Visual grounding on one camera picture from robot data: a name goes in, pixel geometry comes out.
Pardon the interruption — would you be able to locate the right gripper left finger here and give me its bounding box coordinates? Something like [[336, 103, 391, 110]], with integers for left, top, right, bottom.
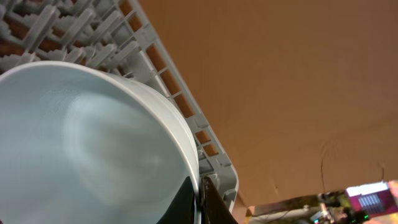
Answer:
[[157, 177, 195, 224]]

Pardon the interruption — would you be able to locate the background clutter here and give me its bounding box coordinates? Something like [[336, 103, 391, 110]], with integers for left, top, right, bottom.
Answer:
[[245, 180, 397, 224]]

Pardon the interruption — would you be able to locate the grey dishwasher rack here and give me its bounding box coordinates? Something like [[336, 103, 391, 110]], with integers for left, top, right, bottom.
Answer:
[[1, 0, 239, 209]]

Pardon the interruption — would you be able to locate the light blue bowl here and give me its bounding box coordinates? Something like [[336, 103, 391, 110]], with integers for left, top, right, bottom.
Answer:
[[1, 61, 201, 223]]

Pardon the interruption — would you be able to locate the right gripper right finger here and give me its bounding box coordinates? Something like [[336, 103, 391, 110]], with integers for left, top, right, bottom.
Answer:
[[200, 177, 238, 224]]

